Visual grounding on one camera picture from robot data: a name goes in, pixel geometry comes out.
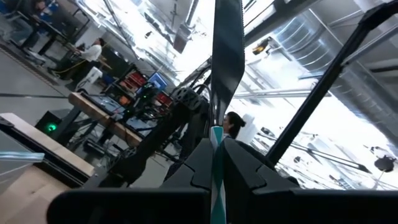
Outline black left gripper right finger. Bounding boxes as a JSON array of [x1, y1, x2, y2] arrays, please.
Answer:
[[222, 138, 398, 224]]

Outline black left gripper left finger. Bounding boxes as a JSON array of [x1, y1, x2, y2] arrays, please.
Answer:
[[46, 138, 215, 224]]

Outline teal white patterned knife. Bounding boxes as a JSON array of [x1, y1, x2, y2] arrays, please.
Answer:
[[208, 0, 246, 224]]

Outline person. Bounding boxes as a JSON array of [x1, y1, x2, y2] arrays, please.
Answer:
[[67, 37, 107, 86], [221, 111, 248, 141], [29, 0, 62, 24]]

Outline blue lit monitor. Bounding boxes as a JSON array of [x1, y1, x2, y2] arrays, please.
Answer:
[[146, 71, 169, 91]]

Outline red storage bins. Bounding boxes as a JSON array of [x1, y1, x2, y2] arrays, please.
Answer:
[[123, 70, 147, 91]]

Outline wooden work table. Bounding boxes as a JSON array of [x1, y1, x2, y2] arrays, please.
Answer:
[[67, 91, 144, 147]]

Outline black computer green light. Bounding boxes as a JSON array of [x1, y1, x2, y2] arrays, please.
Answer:
[[34, 108, 71, 139]]

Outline black aluminium table frame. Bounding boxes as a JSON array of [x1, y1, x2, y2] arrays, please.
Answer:
[[0, 114, 96, 189]]

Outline black diagonal frame strut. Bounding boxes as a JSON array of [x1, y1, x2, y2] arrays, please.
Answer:
[[266, 0, 398, 166]]

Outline silver round ceiling duct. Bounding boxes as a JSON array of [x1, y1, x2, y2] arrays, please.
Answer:
[[273, 12, 398, 147]]

